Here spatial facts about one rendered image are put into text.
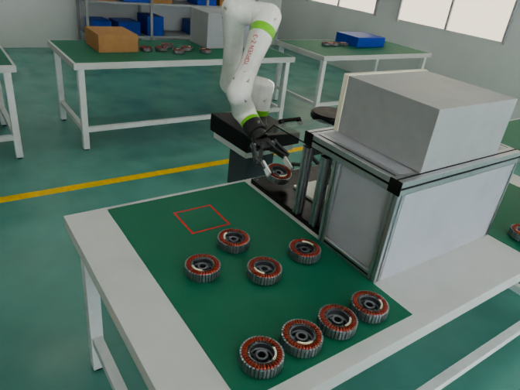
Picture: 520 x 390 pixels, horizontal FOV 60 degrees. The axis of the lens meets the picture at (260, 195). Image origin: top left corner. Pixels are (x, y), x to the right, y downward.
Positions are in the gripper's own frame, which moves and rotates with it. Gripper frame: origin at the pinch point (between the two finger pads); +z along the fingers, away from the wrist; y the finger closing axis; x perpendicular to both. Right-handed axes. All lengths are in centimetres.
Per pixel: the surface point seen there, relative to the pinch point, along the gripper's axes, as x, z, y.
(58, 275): -112, -30, 78
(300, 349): 31, 72, 50
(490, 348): -19, 103, -69
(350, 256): 19, 51, 9
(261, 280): 16, 48, 43
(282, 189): -5.3, 7.0, -0.3
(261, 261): 14, 41, 38
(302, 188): 14.1, 19.0, 6.9
